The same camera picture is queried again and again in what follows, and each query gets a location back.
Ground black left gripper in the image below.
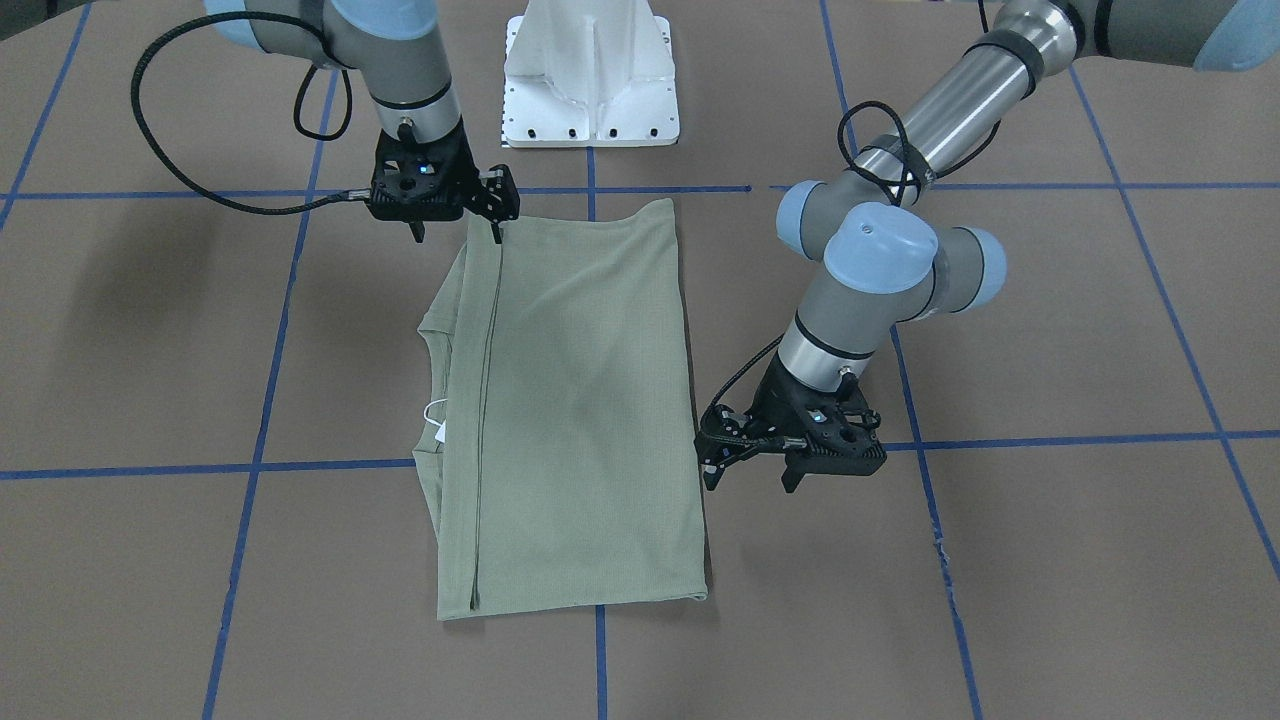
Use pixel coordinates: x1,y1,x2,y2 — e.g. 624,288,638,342
695,355,887,495

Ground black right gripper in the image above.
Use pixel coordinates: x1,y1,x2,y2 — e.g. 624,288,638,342
366,126,520,246

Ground sage green long-sleeve shirt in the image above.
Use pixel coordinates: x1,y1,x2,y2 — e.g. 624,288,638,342
413,199,708,621

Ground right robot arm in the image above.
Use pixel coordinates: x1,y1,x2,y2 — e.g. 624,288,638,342
204,1,520,242

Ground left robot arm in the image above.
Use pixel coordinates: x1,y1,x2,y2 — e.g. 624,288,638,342
695,1,1277,492

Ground white shirt hang tag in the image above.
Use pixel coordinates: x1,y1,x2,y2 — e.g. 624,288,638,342
422,398,448,445

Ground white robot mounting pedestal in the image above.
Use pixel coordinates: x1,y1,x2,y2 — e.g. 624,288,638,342
500,1,681,149

